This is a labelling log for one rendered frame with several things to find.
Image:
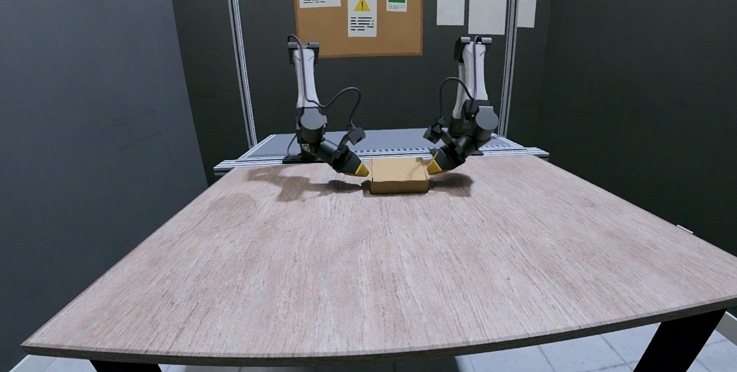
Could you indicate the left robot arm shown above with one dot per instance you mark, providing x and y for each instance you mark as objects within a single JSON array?
[{"x": 470, "y": 59}]

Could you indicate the grey aluminium crossbar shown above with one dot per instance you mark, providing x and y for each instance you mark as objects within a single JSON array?
[{"x": 226, "y": 166}]

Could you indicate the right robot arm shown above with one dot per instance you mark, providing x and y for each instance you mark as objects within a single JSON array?
[{"x": 311, "y": 120}]

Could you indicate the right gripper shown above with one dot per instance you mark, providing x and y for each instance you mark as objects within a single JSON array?
[{"x": 349, "y": 162}]

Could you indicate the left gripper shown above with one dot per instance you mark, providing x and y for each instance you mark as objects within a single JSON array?
[{"x": 446, "y": 159}]

